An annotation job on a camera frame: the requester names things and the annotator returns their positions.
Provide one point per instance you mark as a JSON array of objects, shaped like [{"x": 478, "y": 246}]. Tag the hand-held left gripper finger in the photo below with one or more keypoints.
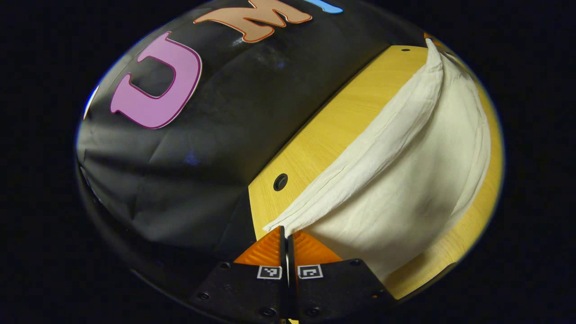
[
  {"x": 290, "y": 254},
  {"x": 282, "y": 252}
]

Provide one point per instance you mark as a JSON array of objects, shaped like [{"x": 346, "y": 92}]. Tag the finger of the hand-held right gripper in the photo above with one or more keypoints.
[{"x": 429, "y": 37}]

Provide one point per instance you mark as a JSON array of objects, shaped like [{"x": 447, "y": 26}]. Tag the white jeans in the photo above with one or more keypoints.
[{"x": 396, "y": 189}]

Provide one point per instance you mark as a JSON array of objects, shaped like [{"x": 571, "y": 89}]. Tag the black backdrop cloth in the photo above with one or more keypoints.
[{"x": 202, "y": 171}]

